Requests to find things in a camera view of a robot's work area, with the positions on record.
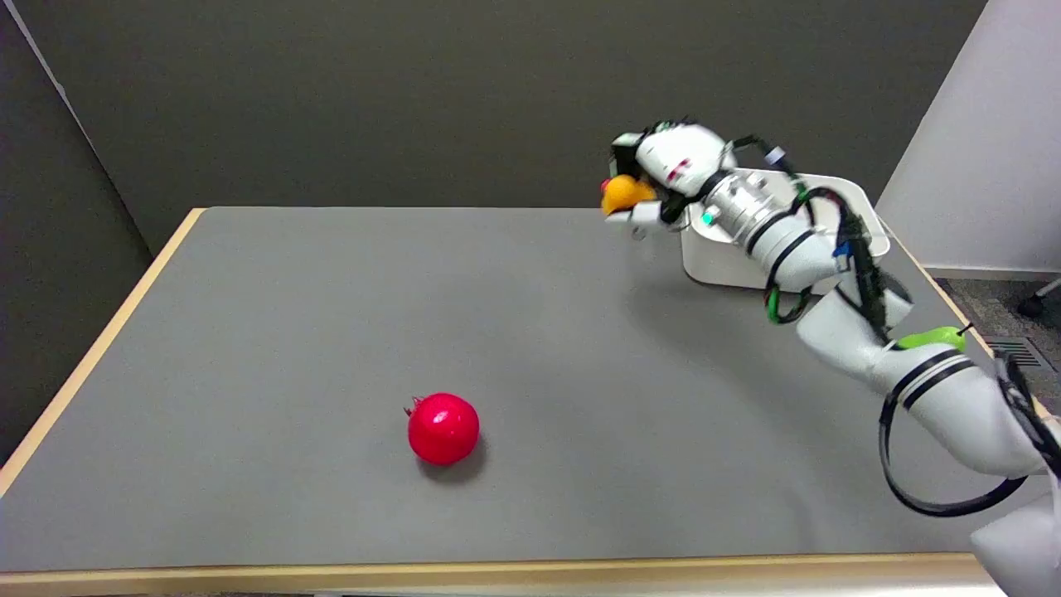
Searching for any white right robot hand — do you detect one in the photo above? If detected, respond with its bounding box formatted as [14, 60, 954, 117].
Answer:
[607, 121, 738, 241]

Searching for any white plastic box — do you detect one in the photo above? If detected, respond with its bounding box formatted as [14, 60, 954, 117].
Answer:
[681, 168, 891, 294]

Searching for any green pepper toy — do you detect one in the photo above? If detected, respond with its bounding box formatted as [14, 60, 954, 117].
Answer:
[895, 325, 969, 351]

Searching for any gray table mat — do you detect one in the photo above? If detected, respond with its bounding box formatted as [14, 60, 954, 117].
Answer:
[0, 206, 1047, 573]

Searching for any red pomegranate toy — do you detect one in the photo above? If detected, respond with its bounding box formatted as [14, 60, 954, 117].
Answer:
[404, 393, 481, 466]

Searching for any black chair caster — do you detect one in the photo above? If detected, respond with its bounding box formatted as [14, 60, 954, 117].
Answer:
[1018, 280, 1061, 319]

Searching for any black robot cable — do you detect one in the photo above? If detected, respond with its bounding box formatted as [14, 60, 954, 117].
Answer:
[879, 396, 1029, 518]

